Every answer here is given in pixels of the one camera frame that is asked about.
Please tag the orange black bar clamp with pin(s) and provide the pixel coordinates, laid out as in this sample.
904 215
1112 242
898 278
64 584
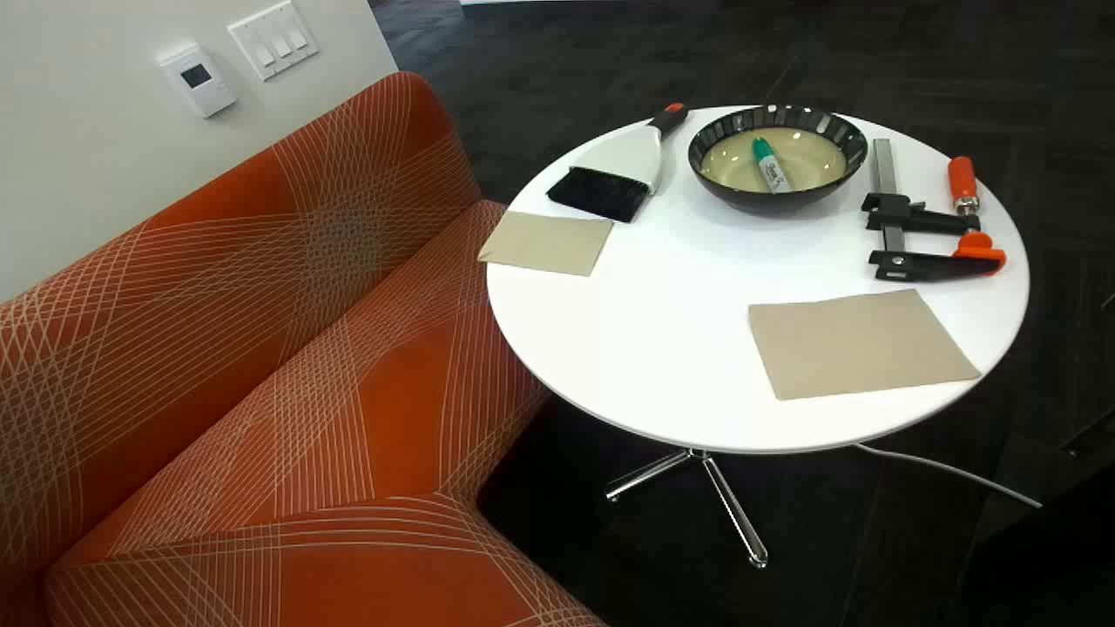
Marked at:
892 211

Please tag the small tan cloth mat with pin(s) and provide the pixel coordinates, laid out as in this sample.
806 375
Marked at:
544 244

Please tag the chrome table base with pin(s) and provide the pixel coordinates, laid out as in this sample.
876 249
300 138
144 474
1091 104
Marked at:
727 500

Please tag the white wall thermostat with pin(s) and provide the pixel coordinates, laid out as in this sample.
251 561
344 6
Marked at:
197 78

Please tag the white light switch plate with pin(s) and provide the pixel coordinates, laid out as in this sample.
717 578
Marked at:
273 38

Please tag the green capped grey marker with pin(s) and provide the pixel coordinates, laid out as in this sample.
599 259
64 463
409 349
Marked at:
771 169

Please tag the orange patterned fabric sofa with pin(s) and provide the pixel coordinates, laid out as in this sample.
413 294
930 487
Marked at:
290 406

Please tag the large tan cloth mat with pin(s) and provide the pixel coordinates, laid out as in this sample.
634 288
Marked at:
858 344

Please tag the dark rimmed cream bowl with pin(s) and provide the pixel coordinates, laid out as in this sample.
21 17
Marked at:
722 175

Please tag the black brush pad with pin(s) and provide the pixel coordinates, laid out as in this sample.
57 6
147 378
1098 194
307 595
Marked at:
596 194

